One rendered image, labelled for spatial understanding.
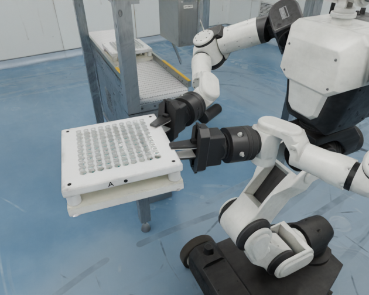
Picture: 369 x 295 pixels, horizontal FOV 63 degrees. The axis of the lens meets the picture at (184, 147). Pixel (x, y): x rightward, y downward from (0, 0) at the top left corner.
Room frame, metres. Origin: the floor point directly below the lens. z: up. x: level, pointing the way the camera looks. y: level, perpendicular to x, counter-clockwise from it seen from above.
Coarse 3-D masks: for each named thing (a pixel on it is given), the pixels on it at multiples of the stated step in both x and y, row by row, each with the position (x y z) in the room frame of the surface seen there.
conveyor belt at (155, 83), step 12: (96, 36) 2.34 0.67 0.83; (108, 36) 2.34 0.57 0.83; (144, 72) 1.59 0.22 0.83; (156, 72) 1.59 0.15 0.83; (168, 72) 1.59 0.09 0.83; (144, 84) 1.42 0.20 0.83; (156, 84) 1.42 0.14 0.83; (168, 84) 1.42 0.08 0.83; (180, 84) 1.42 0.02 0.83; (144, 96) 1.29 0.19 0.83; (156, 96) 1.31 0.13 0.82; (168, 96) 1.33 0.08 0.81
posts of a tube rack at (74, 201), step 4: (176, 172) 0.50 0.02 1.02; (168, 176) 0.50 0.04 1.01; (172, 176) 0.49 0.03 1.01; (176, 176) 0.50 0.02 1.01; (172, 180) 0.49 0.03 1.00; (176, 180) 0.50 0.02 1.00; (76, 196) 0.43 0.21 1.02; (80, 196) 0.44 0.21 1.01; (68, 200) 0.43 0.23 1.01; (72, 200) 0.43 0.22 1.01; (76, 200) 0.43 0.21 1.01; (80, 200) 0.44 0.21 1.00; (72, 204) 0.43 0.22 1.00; (76, 204) 0.43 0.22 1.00
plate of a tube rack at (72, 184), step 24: (120, 120) 0.69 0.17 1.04; (144, 120) 0.69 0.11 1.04; (72, 144) 0.58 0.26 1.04; (168, 144) 0.57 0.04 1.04; (72, 168) 0.49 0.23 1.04; (96, 168) 0.49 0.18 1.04; (120, 168) 0.49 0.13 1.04; (144, 168) 0.49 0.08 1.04; (168, 168) 0.49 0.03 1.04; (72, 192) 0.42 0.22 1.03
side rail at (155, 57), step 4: (152, 52) 1.83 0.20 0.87; (156, 56) 1.76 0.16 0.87; (156, 60) 1.76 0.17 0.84; (160, 60) 1.70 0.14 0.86; (160, 64) 1.70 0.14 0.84; (164, 64) 1.65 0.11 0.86; (168, 68) 1.60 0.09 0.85; (172, 72) 1.55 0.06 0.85; (176, 76) 1.50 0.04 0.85; (180, 76) 1.45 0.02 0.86; (180, 80) 1.45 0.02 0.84; (184, 80) 1.41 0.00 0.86; (184, 84) 1.41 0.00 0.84; (188, 84) 1.38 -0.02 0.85
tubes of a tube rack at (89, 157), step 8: (120, 128) 0.64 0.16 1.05; (128, 128) 0.64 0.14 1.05; (136, 128) 0.64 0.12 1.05; (88, 136) 0.60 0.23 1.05; (96, 136) 0.60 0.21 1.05; (104, 136) 0.60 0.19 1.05; (112, 136) 0.60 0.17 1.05; (120, 136) 0.60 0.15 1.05; (128, 136) 0.59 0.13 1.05; (88, 144) 0.57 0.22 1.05; (96, 144) 0.57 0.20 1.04; (104, 144) 0.57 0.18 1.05; (112, 144) 0.57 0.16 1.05; (120, 144) 0.56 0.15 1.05; (128, 144) 0.56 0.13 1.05; (136, 144) 0.57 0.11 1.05; (144, 144) 0.56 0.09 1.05; (88, 152) 0.53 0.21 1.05; (96, 152) 0.54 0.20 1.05; (104, 152) 0.53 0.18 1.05; (112, 152) 0.53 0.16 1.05; (120, 152) 0.53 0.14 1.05; (128, 152) 0.54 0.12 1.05; (136, 152) 0.54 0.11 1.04; (88, 160) 0.51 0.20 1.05; (96, 160) 0.50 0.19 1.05; (104, 160) 0.50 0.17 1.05
